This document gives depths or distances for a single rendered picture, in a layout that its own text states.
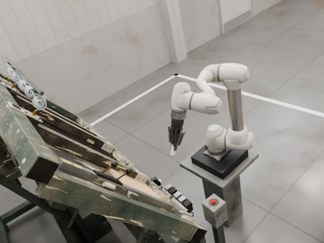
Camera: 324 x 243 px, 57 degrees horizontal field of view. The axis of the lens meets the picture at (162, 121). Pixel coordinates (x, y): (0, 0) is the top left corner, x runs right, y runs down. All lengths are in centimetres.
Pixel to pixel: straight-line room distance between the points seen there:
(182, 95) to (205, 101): 14
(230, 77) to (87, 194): 125
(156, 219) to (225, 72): 107
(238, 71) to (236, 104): 28
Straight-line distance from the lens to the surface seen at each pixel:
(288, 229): 318
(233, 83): 215
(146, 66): 641
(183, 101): 167
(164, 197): 228
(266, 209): 331
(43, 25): 529
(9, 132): 158
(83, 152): 203
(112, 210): 153
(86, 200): 142
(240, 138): 242
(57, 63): 541
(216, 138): 248
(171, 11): 640
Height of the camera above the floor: 255
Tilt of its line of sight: 33 degrees down
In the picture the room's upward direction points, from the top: 14 degrees counter-clockwise
